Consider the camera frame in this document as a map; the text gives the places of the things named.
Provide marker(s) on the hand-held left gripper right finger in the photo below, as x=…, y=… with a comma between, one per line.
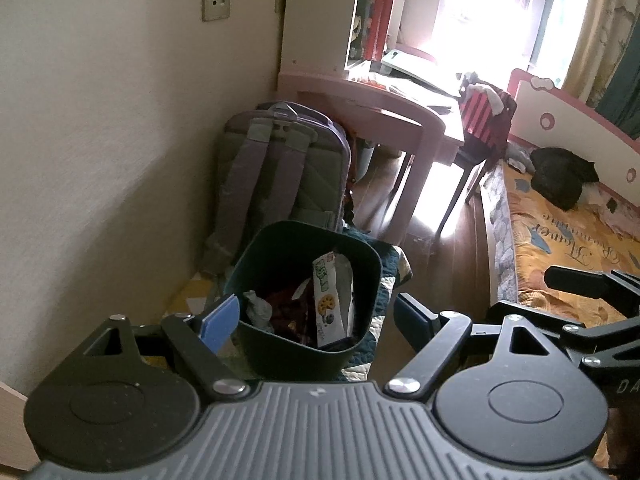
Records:
x=415, y=322

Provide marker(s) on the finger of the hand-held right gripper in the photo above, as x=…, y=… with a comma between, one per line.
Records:
x=542, y=317
x=590, y=285

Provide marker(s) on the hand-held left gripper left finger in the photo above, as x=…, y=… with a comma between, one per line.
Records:
x=220, y=325

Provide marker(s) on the white tissue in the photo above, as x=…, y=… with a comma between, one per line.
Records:
x=257, y=310

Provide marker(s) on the dark green trash bin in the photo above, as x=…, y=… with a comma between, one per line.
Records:
x=295, y=360

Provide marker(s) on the white snack packet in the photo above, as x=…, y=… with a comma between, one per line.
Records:
x=327, y=305

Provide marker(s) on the green patchwork quilt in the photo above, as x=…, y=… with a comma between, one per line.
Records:
x=387, y=280

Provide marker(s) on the small black item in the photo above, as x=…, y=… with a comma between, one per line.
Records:
x=611, y=206

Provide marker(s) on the blue white floral mattress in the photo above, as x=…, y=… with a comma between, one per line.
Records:
x=500, y=240

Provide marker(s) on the black cloth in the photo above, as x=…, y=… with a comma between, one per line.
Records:
x=562, y=180

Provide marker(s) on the grey cloth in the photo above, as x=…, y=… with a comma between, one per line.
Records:
x=517, y=157

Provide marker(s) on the pink white bed headboard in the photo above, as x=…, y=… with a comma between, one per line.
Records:
x=580, y=120

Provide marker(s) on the grey purple backpack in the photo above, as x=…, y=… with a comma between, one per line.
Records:
x=280, y=170

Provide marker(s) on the black chair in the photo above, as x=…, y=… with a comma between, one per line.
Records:
x=470, y=157

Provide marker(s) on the red striped clothing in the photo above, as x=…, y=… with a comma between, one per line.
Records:
x=480, y=115

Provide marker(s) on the green curtain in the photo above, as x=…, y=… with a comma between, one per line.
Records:
x=625, y=85

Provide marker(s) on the pink desk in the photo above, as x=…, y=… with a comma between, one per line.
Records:
x=400, y=120

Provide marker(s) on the wooden furniture corner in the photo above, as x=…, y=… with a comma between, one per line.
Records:
x=12, y=425

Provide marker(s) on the yellow curtain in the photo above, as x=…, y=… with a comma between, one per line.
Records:
x=595, y=35

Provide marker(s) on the bright window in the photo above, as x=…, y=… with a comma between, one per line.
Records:
x=480, y=10

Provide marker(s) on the red books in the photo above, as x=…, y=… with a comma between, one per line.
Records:
x=380, y=20

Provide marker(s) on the white bookshelf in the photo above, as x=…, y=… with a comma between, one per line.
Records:
x=310, y=20

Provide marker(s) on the beige wall switch plate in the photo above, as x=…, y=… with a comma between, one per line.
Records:
x=216, y=1

